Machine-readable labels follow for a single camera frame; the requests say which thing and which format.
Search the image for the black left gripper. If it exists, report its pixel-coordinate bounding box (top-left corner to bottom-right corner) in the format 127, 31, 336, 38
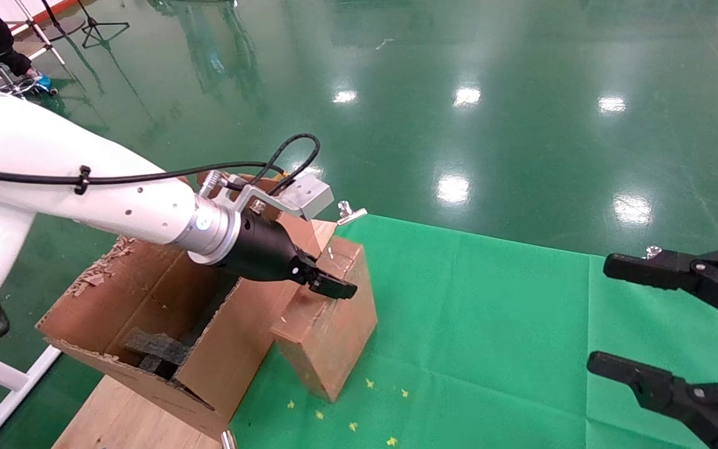
216, 209, 358, 301

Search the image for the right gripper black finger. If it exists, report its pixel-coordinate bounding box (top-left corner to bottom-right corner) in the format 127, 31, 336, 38
588, 351, 718, 449
603, 248, 718, 329

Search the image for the small cardboard box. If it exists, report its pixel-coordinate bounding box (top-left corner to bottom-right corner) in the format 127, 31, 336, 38
270, 236, 378, 404

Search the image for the large open cardboard carton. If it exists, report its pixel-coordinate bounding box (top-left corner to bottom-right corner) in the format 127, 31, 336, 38
35, 171, 338, 440

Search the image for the green cloth mat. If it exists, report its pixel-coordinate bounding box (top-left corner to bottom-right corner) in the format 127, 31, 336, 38
228, 214, 718, 449

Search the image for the black foam piece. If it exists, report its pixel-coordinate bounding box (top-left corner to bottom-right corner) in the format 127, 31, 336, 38
122, 327, 194, 378

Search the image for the black tripod stand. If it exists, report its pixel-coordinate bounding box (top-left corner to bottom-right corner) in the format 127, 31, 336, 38
77, 0, 130, 49

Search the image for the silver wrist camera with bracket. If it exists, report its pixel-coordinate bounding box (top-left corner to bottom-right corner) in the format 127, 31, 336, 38
228, 173, 335, 233

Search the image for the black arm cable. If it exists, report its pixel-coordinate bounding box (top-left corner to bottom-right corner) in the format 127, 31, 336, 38
0, 132, 322, 195

